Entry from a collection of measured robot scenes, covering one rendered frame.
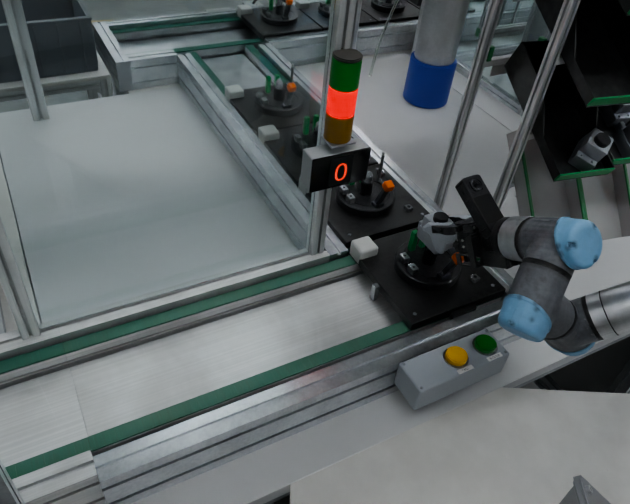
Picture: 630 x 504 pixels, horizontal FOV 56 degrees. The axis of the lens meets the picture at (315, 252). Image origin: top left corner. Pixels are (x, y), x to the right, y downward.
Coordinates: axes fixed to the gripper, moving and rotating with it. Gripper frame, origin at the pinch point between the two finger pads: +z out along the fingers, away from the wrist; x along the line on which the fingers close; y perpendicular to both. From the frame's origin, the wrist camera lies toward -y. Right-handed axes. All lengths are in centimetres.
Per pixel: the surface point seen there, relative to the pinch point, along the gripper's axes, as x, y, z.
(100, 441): -70, 18, -1
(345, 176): -17.7, -13.0, 1.4
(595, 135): 28.3, -10.6, -15.3
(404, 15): 79, -61, 108
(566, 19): 19.3, -31.9, -19.6
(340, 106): -20.3, -25.2, -6.5
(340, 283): -16.2, 10.3, 15.8
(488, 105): 79, -20, 69
